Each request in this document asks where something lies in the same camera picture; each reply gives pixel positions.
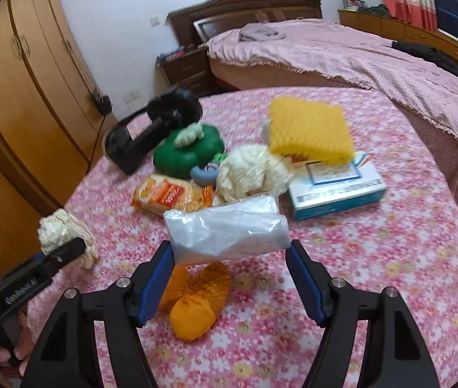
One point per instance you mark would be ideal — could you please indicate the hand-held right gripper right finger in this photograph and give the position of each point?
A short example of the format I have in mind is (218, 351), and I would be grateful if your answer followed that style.
(310, 287)

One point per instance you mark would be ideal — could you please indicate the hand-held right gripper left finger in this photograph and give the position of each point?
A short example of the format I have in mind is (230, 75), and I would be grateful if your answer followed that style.
(154, 287)

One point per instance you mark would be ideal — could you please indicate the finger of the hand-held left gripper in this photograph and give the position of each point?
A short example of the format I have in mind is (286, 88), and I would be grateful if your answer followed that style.
(63, 252)

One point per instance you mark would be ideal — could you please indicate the cream paper ball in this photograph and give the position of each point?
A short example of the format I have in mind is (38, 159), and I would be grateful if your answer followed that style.
(61, 228)

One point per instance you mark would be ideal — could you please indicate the blue and white cardboard box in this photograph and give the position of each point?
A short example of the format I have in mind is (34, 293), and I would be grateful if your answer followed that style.
(334, 198)

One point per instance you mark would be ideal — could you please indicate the clear plastic bag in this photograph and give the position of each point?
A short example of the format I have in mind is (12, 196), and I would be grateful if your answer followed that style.
(229, 226)

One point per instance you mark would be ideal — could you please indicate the white knitted sock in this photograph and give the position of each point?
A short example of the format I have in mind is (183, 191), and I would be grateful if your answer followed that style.
(245, 173)

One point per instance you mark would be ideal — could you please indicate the orange mesh cloth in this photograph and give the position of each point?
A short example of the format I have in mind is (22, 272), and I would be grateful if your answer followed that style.
(196, 311)

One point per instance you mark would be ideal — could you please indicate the pink floral tablecloth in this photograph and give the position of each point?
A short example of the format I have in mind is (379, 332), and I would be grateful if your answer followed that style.
(374, 270)

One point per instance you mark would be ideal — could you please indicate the orange snack packet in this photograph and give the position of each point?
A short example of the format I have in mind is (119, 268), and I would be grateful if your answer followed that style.
(164, 194)

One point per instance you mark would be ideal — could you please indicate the blue-grey plastic toy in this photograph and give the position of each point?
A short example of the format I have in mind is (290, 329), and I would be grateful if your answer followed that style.
(204, 176)

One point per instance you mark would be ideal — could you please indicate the black suction phone holder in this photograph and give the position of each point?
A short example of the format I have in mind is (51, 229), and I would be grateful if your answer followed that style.
(140, 145)

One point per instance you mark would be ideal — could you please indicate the green clover-shaped toy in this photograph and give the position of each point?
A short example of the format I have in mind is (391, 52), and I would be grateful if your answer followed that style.
(184, 157)

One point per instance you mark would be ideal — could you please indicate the black power adapter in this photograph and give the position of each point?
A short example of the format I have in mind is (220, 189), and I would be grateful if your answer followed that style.
(101, 103)

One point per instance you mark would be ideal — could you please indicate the yellow sponge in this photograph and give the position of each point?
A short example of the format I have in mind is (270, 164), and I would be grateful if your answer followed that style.
(310, 129)

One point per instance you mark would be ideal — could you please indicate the light wooden wardrobe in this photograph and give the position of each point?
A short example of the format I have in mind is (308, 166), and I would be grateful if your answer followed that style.
(22, 89)

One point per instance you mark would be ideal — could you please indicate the dark wooden nightstand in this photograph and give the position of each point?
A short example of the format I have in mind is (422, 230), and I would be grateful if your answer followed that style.
(184, 72)

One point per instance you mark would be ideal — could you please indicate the colourful items on nightstand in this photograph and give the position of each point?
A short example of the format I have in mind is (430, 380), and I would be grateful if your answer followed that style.
(170, 55)

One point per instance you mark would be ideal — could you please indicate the pink striped bed blanket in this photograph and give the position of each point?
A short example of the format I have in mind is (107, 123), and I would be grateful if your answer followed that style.
(334, 56)

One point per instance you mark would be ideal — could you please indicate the folded mauve cloth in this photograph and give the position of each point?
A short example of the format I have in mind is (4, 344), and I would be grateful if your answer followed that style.
(259, 32)

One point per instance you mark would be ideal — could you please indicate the dark clothing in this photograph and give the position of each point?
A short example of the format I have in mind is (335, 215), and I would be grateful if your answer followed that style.
(435, 56)

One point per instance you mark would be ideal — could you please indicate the low wooden cabinet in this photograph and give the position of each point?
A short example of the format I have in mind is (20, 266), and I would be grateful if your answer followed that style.
(374, 22)

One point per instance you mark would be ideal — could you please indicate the dark wooden bed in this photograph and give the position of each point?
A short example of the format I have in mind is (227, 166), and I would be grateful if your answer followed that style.
(253, 4)

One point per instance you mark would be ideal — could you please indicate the white and red curtain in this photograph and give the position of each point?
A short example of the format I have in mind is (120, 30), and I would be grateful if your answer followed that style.
(403, 0)

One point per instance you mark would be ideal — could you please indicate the white wall socket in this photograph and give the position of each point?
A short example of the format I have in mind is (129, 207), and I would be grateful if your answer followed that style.
(132, 96)

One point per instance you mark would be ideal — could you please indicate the small wall switch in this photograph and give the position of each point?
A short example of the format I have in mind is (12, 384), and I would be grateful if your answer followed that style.
(155, 21)

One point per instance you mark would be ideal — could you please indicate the picture frame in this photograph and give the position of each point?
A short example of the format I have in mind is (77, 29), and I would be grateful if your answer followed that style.
(353, 3)

